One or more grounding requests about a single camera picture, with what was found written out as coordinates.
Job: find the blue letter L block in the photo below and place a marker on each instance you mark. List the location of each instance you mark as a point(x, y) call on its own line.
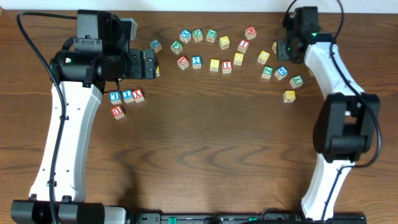
point(115, 97)

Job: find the yellow letter S block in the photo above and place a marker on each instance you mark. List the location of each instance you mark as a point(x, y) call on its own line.
point(214, 65)

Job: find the green letter Z block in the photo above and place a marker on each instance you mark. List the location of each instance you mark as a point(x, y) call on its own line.
point(267, 72)

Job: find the blue letter T block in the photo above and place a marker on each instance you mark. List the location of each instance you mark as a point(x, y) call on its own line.
point(127, 96)

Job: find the blue number 2 block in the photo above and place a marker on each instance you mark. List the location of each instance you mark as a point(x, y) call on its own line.
point(196, 62)

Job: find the blue letter P block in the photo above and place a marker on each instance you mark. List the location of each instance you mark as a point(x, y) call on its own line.
point(156, 45)

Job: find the red letter U block middle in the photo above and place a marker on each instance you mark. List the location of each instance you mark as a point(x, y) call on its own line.
point(183, 62)

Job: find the yellow block lower right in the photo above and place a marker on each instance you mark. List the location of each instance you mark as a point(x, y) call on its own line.
point(289, 96)

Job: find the red letter K block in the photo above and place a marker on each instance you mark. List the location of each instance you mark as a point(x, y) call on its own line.
point(250, 33)

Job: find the green letter T block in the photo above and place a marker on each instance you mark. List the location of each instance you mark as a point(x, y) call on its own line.
point(296, 81)

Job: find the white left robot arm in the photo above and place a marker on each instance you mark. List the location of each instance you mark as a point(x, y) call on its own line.
point(99, 53)

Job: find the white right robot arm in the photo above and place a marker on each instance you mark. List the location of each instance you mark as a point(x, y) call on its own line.
point(347, 133)

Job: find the yellow letter C block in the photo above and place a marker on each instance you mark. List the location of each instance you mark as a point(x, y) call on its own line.
point(263, 57)

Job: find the red letter U block left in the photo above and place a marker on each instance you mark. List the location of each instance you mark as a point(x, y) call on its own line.
point(118, 112)

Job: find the red letter i block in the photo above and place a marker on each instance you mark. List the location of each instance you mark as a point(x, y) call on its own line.
point(227, 66)
point(243, 46)

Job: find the green letter B block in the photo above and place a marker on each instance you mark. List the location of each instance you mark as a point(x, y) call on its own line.
point(211, 35)

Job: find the yellow letter O block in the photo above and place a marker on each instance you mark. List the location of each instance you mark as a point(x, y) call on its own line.
point(238, 59)

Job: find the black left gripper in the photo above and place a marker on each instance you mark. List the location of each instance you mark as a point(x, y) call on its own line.
point(149, 64)

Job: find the green letter N block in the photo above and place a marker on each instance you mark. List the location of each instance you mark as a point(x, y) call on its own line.
point(197, 35)

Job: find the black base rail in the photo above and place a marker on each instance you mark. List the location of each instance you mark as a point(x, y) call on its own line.
point(29, 211)

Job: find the yellow letter M block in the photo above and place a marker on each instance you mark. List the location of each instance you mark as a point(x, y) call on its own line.
point(274, 47)

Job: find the blue letter X block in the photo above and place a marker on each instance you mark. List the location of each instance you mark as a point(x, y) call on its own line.
point(185, 36)

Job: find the blue number 5 block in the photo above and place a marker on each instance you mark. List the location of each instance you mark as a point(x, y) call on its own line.
point(281, 73)

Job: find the yellow block upper middle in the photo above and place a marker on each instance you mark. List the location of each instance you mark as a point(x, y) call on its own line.
point(224, 42)

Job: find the red letter Y block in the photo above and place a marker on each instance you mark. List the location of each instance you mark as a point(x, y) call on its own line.
point(138, 95)

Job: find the green letter F block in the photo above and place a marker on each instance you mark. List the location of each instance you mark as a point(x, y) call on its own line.
point(176, 47)

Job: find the yellow block left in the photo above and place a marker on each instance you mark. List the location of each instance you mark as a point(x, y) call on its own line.
point(157, 72)

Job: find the red letter u block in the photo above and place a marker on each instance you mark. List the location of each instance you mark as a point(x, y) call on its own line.
point(118, 112)
point(183, 62)

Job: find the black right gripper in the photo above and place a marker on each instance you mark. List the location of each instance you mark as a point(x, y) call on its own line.
point(286, 50)

